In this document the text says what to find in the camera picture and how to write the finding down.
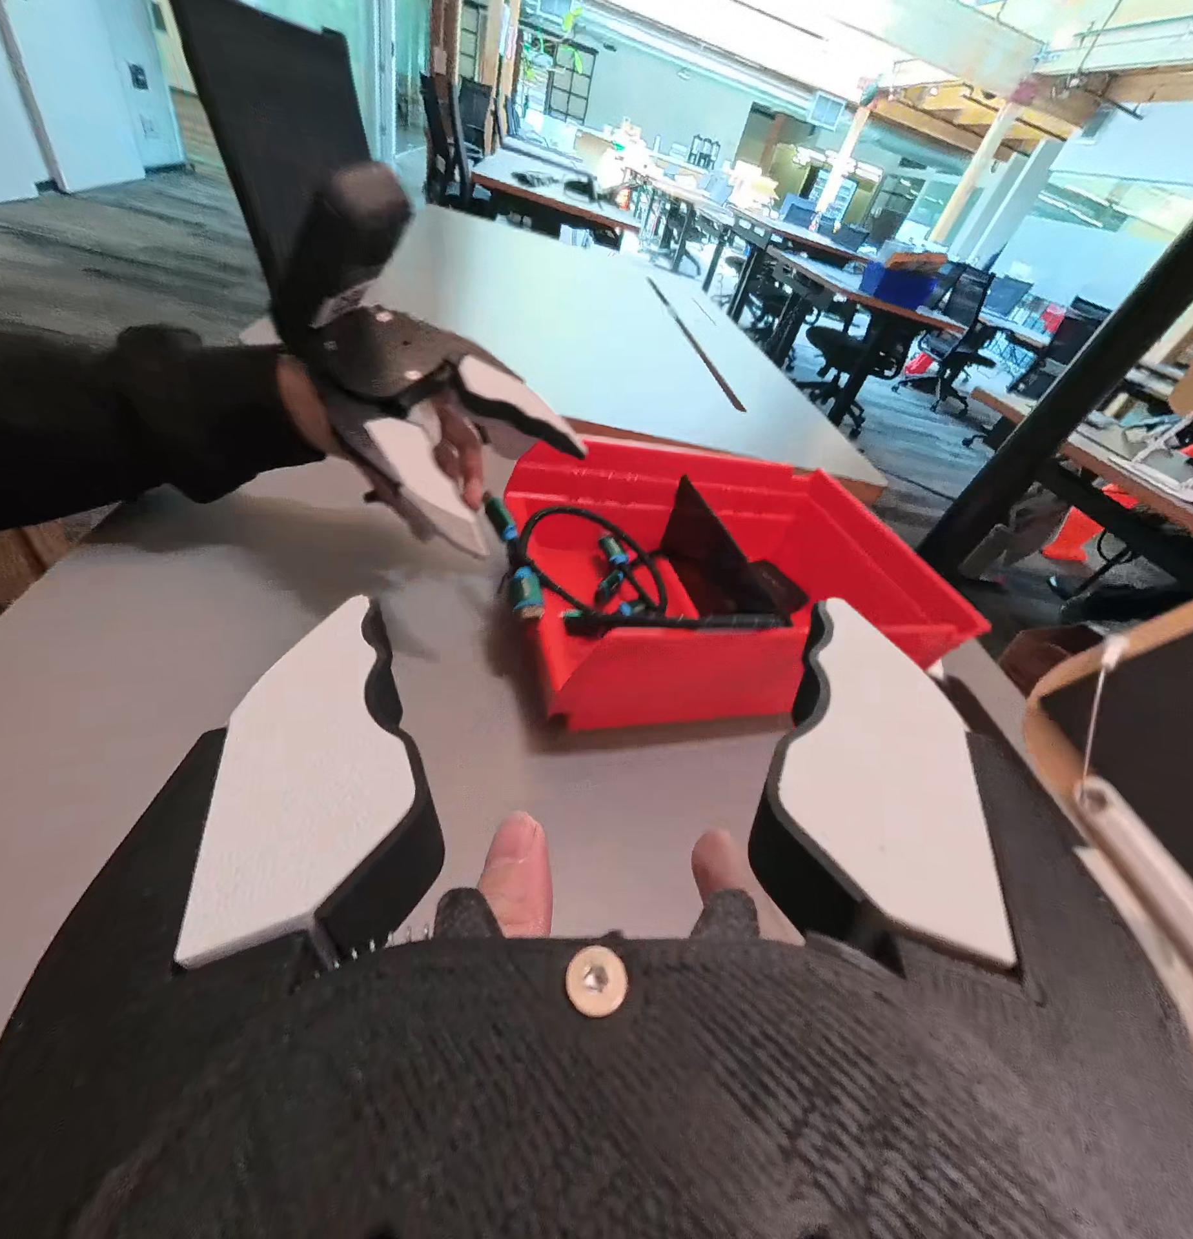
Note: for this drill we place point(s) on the person's left forearm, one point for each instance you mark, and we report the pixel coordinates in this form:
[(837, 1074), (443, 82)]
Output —
[(122, 426)]

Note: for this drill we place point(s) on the person's left hand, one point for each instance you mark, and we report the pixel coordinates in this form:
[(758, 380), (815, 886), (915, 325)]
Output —
[(461, 455)]

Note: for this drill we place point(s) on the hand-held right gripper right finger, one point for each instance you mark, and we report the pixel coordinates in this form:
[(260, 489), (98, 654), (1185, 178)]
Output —
[(897, 803)]

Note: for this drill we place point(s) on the black high-back chair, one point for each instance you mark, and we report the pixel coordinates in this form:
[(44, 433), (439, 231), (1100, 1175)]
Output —
[(451, 145)]

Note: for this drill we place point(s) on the red plastic bin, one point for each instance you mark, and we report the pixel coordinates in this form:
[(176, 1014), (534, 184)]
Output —
[(848, 561)]

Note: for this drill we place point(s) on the person's right hand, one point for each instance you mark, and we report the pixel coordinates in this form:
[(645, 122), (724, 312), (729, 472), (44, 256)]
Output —
[(519, 871)]

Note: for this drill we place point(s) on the long wood-edged desk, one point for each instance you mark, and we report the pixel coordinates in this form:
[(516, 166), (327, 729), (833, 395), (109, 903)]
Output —
[(829, 275)]

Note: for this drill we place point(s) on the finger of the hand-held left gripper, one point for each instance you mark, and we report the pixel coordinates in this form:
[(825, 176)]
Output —
[(417, 474), (504, 401)]

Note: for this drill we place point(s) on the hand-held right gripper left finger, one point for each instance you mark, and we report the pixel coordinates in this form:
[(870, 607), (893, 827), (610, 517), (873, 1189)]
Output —
[(296, 803)]

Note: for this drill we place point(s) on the orange cone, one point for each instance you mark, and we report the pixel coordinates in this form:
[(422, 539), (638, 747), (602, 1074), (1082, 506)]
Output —
[(1081, 532)]

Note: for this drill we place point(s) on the blue storage bin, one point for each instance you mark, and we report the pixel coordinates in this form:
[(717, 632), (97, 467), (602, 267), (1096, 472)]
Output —
[(897, 281)]

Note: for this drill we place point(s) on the black glossy panel device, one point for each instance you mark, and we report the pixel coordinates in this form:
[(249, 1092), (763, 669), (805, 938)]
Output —
[(703, 552)]

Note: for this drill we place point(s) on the black diagonal pole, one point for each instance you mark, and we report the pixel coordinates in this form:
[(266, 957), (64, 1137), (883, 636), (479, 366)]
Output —
[(1071, 387)]

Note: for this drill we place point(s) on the black framed window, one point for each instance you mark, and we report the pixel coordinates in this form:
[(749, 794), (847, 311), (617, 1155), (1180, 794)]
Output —
[(570, 94)]

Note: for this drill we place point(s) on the black office chair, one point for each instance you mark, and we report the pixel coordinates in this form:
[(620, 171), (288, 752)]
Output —
[(848, 368), (955, 329)]

